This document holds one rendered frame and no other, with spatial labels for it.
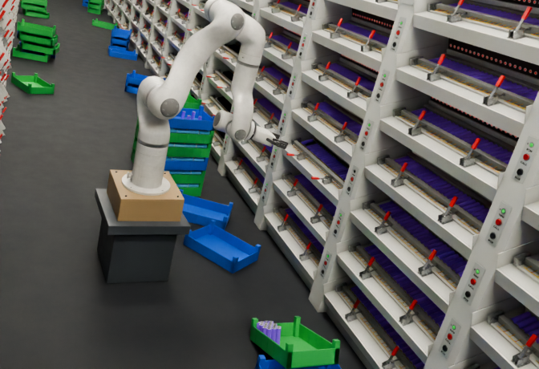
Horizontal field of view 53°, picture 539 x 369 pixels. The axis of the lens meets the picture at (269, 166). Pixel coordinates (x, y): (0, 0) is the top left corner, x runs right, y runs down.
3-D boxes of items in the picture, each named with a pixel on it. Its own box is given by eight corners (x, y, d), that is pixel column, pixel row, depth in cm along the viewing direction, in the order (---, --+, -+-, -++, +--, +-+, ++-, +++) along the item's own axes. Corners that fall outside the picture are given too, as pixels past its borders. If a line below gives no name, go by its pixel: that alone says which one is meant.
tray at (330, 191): (338, 209, 223) (338, 189, 219) (282, 154, 274) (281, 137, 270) (381, 196, 229) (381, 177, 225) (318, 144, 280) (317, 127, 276)
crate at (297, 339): (249, 338, 202) (251, 318, 202) (297, 336, 211) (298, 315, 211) (285, 369, 175) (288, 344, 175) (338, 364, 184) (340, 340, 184)
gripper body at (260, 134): (241, 134, 233) (263, 141, 238) (249, 142, 224) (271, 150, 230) (248, 118, 231) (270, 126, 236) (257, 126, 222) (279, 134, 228)
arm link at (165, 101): (157, 113, 210) (172, 130, 198) (133, 97, 203) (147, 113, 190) (237, 11, 208) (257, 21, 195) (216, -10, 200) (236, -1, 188)
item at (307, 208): (326, 250, 230) (325, 223, 224) (273, 188, 281) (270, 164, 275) (368, 237, 236) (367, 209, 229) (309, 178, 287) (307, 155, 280)
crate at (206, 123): (163, 127, 281) (165, 113, 278) (150, 115, 297) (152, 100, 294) (214, 131, 297) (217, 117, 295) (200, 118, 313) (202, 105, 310)
